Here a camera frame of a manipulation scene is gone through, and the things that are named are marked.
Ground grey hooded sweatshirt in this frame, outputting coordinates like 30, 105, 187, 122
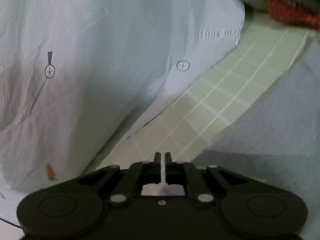
193, 36, 319, 239

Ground white carrot print storage bag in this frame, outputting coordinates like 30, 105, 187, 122
1, 0, 245, 224

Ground green cutting mat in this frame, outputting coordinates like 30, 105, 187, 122
92, 11, 317, 170

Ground red folded garment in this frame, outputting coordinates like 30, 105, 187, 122
266, 0, 319, 31

